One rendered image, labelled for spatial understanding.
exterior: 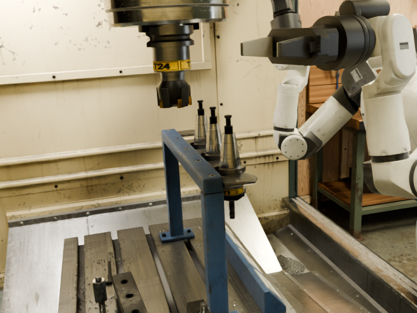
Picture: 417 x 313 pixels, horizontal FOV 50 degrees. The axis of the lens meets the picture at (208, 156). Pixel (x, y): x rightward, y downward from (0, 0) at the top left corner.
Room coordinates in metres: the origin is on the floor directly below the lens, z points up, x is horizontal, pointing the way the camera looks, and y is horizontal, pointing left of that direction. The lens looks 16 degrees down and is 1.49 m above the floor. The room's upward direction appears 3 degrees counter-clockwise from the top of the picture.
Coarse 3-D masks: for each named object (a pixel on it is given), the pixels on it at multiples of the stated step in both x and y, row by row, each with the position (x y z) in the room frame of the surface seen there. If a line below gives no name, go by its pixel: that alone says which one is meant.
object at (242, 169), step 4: (216, 164) 0.88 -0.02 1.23; (244, 164) 0.87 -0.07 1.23; (216, 168) 0.86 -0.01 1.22; (220, 168) 0.85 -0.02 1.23; (224, 168) 0.85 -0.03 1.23; (236, 168) 0.84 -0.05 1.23; (240, 168) 0.84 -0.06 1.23; (244, 168) 0.85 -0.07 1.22; (220, 172) 0.84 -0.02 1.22; (224, 172) 0.84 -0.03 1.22; (228, 172) 0.83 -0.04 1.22; (232, 172) 0.83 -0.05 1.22; (236, 172) 0.84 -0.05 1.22; (240, 172) 0.84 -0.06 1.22
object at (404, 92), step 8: (416, 64) 1.19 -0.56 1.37; (416, 72) 1.14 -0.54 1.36; (416, 80) 1.09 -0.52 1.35; (408, 88) 1.07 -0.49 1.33; (416, 88) 1.05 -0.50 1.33; (408, 96) 1.03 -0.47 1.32; (416, 96) 1.01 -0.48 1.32; (408, 104) 1.02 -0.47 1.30; (416, 104) 1.01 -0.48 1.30; (408, 112) 1.02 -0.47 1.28; (416, 112) 1.00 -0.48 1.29; (408, 120) 1.01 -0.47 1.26; (416, 120) 1.00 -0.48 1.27; (408, 128) 1.01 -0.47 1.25; (416, 128) 1.01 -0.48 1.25; (416, 136) 1.01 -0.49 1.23; (416, 144) 1.01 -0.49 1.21
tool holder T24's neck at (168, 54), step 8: (152, 48) 0.60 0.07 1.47; (160, 48) 0.59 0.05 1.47; (168, 48) 0.59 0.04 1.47; (176, 48) 0.59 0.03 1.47; (184, 48) 0.59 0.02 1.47; (160, 56) 0.59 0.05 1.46; (168, 56) 0.59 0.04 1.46; (176, 56) 0.59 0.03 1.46; (184, 56) 0.59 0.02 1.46; (160, 72) 0.59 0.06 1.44; (168, 72) 0.59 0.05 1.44
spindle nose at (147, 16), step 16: (112, 0) 0.56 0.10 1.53; (128, 0) 0.54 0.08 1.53; (144, 0) 0.53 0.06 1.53; (160, 0) 0.53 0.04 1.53; (176, 0) 0.53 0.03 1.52; (192, 0) 0.54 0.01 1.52; (208, 0) 0.55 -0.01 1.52; (224, 0) 0.58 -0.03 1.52; (112, 16) 0.57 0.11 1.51; (128, 16) 0.54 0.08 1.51; (144, 16) 0.54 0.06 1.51; (160, 16) 0.53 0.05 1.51; (176, 16) 0.53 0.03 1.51; (192, 16) 0.54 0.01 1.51; (208, 16) 0.55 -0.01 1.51; (224, 16) 0.58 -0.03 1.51
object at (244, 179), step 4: (224, 176) 0.82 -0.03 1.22; (228, 176) 0.82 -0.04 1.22; (232, 176) 0.82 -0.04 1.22; (236, 176) 0.82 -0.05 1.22; (240, 176) 0.82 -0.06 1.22; (244, 176) 0.82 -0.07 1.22; (248, 176) 0.82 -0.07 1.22; (252, 176) 0.82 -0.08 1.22; (256, 176) 0.82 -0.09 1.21; (224, 180) 0.80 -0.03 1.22; (228, 180) 0.80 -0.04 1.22; (232, 180) 0.80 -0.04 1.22; (236, 180) 0.80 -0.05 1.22; (240, 180) 0.80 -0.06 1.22; (244, 180) 0.79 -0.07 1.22; (248, 180) 0.79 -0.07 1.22; (252, 180) 0.79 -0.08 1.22; (256, 180) 0.80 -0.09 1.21; (224, 184) 0.78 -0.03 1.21; (228, 184) 0.78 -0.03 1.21; (232, 184) 0.78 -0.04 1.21; (236, 184) 0.78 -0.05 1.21; (240, 184) 0.78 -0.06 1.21; (244, 184) 0.79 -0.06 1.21
